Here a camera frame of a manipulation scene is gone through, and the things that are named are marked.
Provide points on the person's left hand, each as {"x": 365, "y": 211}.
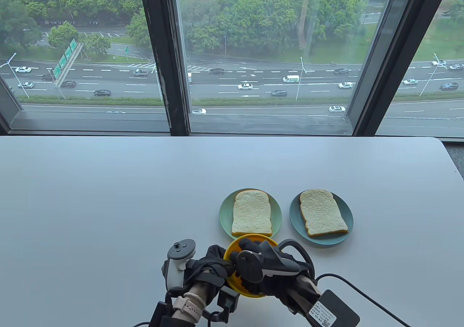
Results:
{"x": 214, "y": 265}

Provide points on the person's right hand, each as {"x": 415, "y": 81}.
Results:
{"x": 286, "y": 287}

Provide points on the yellow bowl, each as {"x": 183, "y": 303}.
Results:
{"x": 233, "y": 249}

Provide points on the white toast slice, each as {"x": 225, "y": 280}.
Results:
{"x": 322, "y": 213}
{"x": 252, "y": 213}

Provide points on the person's left forearm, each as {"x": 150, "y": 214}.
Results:
{"x": 197, "y": 289}

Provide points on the grey white handheld controller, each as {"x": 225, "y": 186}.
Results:
{"x": 177, "y": 258}
{"x": 268, "y": 263}

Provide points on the light green plate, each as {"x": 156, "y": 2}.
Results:
{"x": 225, "y": 214}

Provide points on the black box with white label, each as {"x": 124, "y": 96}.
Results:
{"x": 159, "y": 314}
{"x": 337, "y": 309}

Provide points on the blue plate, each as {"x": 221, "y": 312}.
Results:
{"x": 294, "y": 214}

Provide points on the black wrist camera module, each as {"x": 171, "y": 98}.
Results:
{"x": 228, "y": 300}

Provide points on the dark window frame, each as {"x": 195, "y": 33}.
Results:
{"x": 159, "y": 51}

